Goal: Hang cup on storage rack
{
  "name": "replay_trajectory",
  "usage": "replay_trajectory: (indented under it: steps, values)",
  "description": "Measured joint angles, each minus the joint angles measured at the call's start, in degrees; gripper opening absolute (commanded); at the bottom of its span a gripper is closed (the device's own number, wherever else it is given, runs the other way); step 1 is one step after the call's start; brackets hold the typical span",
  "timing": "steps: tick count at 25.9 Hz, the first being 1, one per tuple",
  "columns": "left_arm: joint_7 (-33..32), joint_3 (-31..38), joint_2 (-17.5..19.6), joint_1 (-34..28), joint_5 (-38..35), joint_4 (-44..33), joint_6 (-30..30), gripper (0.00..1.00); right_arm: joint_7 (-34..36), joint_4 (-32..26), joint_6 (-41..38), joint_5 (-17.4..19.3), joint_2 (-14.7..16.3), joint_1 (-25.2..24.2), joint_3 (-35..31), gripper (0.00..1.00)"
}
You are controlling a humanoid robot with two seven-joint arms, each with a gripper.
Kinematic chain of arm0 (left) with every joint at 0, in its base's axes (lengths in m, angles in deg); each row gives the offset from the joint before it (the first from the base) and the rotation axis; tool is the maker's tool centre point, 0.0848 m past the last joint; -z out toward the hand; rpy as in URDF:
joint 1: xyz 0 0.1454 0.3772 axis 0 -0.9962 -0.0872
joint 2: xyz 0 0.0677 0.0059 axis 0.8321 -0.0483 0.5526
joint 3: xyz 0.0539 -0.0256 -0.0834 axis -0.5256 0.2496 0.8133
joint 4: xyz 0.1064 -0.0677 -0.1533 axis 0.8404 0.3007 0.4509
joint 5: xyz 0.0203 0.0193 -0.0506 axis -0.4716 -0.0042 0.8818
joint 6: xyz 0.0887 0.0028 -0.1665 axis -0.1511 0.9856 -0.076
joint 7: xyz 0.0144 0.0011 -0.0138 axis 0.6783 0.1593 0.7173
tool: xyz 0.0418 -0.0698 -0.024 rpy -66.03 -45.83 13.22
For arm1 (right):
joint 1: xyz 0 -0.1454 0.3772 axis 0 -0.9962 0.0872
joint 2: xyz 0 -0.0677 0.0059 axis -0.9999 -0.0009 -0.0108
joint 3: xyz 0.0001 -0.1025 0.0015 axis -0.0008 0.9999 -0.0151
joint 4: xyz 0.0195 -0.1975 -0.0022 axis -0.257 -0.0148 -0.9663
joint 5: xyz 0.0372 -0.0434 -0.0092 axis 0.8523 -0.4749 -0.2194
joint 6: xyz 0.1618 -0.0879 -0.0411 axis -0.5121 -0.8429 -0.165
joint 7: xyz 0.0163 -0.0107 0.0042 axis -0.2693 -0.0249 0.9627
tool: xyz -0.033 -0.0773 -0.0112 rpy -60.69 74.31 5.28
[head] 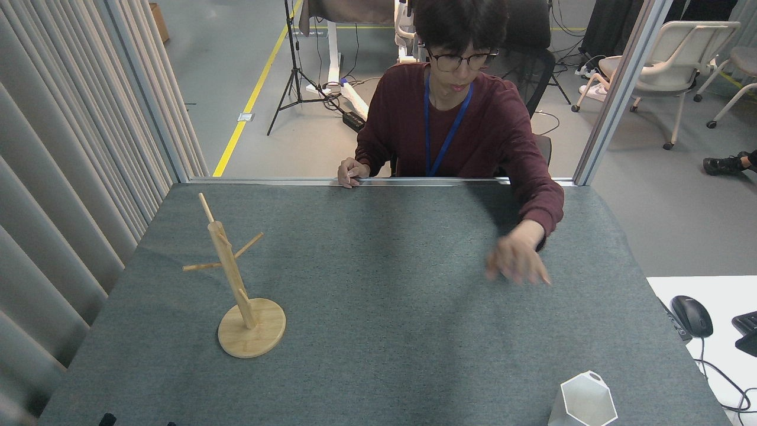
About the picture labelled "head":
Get black computer mouse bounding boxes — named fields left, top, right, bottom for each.
left=670, top=295, right=714, bottom=339

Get silver frame post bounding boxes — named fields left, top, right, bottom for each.
left=572, top=0, right=675, bottom=186
left=98, top=0, right=190, bottom=183

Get black-rimmed glasses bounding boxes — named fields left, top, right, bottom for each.
left=421, top=43, right=499, bottom=73

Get person's left hand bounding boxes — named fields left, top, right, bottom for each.
left=485, top=220, right=552, bottom=288

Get black office chair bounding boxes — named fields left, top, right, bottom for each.
left=491, top=0, right=558, bottom=178

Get person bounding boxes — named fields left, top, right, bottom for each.
left=337, top=0, right=565, bottom=288

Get beige pleated curtain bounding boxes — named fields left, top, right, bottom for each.
left=0, top=0, right=209, bottom=426

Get cardboard box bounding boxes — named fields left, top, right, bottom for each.
left=148, top=3, right=170, bottom=43

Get black tripod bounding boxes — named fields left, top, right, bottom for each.
left=266, top=0, right=347, bottom=137

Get black mouse cable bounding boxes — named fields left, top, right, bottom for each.
left=698, top=337, right=757, bottom=415

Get wooden cup rack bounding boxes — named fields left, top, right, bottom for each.
left=182, top=192, right=287, bottom=359

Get black keyboard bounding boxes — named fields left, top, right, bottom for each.
left=732, top=311, right=757, bottom=358

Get white office chair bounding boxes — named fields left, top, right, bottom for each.
left=693, top=46, right=757, bottom=130
left=571, top=21, right=741, bottom=150

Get black flat device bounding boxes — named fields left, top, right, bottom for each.
left=658, top=298, right=693, bottom=343

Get white desk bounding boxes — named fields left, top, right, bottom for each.
left=646, top=275, right=757, bottom=426

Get grey felt table cover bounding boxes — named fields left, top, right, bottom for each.
left=37, top=182, right=734, bottom=426

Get white stand on wheels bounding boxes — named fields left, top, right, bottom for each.
left=305, top=21, right=370, bottom=119

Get white hexagonal cup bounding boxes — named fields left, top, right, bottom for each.
left=548, top=371, right=619, bottom=426

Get black shoe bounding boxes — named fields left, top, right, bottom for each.
left=703, top=150, right=757, bottom=176

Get person's right hand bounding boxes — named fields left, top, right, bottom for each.
left=337, top=157, right=371, bottom=189

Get blue lanyard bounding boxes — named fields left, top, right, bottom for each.
left=424, top=71, right=474, bottom=177

